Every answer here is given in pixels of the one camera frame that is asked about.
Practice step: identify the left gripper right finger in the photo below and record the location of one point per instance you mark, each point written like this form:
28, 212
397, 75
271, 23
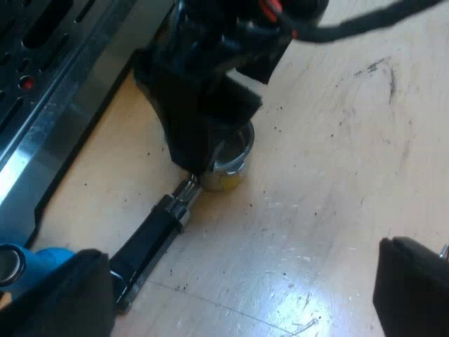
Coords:
414, 288

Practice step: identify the bright blue tamper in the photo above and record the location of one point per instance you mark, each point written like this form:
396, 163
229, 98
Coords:
45, 259

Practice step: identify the steel espresso machine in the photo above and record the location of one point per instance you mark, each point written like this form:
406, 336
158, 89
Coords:
52, 123

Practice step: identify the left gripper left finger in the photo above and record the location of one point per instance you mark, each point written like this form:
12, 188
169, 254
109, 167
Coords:
59, 302

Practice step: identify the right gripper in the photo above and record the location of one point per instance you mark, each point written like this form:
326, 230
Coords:
217, 38

